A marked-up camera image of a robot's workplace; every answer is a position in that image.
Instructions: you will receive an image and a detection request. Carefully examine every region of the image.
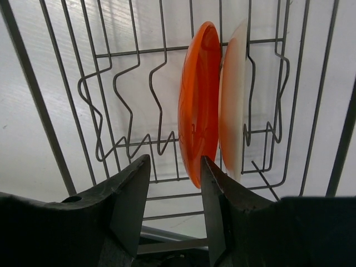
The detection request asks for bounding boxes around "orange plate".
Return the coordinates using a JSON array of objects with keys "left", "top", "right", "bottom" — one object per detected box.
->
[{"left": 177, "top": 21, "right": 221, "bottom": 189}]

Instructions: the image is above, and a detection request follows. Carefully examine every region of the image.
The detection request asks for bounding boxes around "metal wire dish rack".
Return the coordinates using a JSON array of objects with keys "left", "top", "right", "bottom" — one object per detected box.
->
[{"left": 1, "top": 1, "right": 355, "bottom": 224}]

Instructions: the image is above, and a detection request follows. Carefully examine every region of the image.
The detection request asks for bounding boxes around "pink plate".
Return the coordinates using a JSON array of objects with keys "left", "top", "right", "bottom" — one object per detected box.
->
[{"left": 218, "top": 19, "right": 248, "bottom": 182}]

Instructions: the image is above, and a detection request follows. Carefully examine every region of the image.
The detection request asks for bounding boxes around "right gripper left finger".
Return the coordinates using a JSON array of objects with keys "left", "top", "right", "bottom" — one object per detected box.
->
[{"left": 1, "top": 155, "right": 151, "bottom": 266}]

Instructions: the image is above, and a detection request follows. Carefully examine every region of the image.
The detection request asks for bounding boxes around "metal mounting rail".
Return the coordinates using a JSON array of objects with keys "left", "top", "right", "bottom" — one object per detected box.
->
[{"left": 132, "top": 226, "right": 210, "bottom": 266}]

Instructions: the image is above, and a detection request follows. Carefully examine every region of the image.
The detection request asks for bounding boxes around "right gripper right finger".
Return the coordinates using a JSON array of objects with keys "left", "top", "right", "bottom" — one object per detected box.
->
[{"left": 200, "top": 156, "right": 355, "bottom": 266}]

